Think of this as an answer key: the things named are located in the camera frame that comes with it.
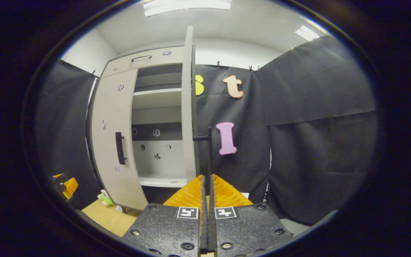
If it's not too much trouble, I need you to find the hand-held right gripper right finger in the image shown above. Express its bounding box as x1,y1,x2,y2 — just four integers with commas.
208,174,295,257

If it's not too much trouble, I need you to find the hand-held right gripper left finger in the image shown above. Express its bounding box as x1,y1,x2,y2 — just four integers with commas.
121,174,206,257

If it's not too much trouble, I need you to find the black cabinet door handle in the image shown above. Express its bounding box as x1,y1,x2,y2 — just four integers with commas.
115,132,127,165
193,127,213,195

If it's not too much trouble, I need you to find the beige double-door shoe cabinet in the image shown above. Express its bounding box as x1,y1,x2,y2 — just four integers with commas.
86,26,201,213

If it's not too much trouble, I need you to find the beige cabinet door checkered sticker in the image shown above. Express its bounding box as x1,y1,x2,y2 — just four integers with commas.
91,69,148,211

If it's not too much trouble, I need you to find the beige cabinet door box sticker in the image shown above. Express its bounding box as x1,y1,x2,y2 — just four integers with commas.
181,26,201,182

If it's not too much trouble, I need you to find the white cabinet shelf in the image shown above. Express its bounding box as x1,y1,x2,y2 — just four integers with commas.
133,88,183,109
138,173,188,188

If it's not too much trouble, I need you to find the beige cabinet drawer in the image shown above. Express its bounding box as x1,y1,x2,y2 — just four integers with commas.
100,46,185,78

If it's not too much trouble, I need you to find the small green toy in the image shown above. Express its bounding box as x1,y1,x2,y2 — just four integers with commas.
98,189,115,207

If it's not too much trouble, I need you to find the black backdrop cloth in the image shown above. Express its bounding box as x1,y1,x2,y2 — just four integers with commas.
36,36,377,225

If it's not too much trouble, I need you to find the long ceiling light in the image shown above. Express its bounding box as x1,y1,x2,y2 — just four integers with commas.
143,0,232,17

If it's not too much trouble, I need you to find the small ceiling light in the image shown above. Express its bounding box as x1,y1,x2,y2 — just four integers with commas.
295,25,320,41

